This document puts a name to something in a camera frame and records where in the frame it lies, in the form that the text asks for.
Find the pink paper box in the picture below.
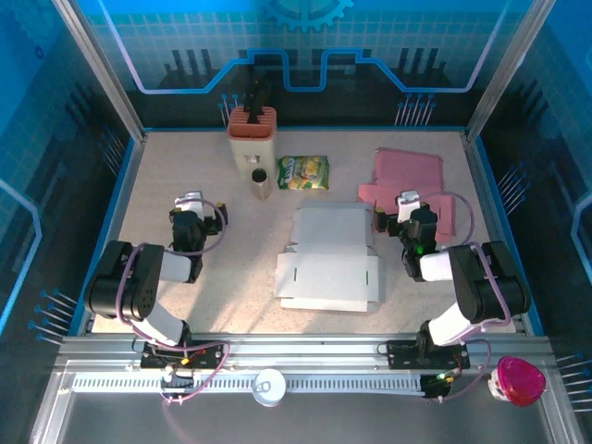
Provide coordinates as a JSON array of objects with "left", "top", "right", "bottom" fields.
[{"left": 357, "top": 147, "right": 457, "bottom": 245}]

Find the white paper box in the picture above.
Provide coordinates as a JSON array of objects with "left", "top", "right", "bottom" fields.
[{"left": 273, "top": 201, "right": 388, "bottom": 314}]

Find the small dark-lidded jar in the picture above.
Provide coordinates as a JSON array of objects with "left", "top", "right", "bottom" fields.
[{"left": 250, "top": 167, "right": 273, "bottom": 201}]

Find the beige knife block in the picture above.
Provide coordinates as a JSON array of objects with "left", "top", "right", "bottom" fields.
[{"left": 226, "top": 105, "right": 278, "bottom": 179}]

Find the green yellow snack bag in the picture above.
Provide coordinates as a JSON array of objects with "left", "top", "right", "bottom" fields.
[{"left": 276, "top": 154, "right": 330, "bottom": 191}]

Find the silver tin can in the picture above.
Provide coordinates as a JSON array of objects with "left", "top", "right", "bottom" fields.
[{"left": 252, "top": 368, "right": 288, "bottom": 408}]

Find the pink lidded container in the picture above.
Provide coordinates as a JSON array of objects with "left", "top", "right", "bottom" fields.
[{"left": 487, "top": 355, "right": 547, "bottom": 408}]

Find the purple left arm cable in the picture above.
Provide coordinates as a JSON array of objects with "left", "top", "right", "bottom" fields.
[{"left": 114, "top": 198, "right": 231, "bottom": 406}]

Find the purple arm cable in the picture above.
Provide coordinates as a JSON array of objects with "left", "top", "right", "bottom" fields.
[
  {"left": 415, "top": 191, "right": 513, "bottom": 402},
  {"left": 114, "top": 198, "right": 231, "bottom": 406}
]

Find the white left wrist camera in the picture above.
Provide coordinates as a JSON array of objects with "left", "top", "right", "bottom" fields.
[{"left": 174, "top": 191, "right": 204, "bottom": 216}]

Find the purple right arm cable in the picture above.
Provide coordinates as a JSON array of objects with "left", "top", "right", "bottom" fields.
[{"left": 415, "top": 191, "right": 513, "bottom": 402}]

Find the black handled knife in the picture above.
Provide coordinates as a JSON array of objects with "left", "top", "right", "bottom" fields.
[
  {"left": 253, "top": 90, "right": 274, "bottom": 125},
  {"left": 248, "top": 76, "right": 267, "bottom": 125}
]

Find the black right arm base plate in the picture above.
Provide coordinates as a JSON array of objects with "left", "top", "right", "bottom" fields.
[{"left": 386, "top": 339, "right": 471, "bottom": 370}]

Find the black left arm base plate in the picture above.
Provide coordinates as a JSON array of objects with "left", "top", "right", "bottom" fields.
[{"left": 140, "top": 340, "right": 227, "bottom": 370}]

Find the aluminium mounting rail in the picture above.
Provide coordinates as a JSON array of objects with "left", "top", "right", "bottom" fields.
[{"left": 55, "top": 332, "right": 554, "bottom": 372}]

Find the white slotted cable duct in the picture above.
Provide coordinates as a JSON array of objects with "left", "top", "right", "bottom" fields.
[{"left": 71, "top": 372, "right": 426, "bottom": 395}]

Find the aluminium frame post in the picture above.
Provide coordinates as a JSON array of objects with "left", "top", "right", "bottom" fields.
[
  {"left": 463, "top": 0, "right": 559, "bottom": 142},
  {"left": 50, "top": 0, "right": 148, "bottom": 142}
]

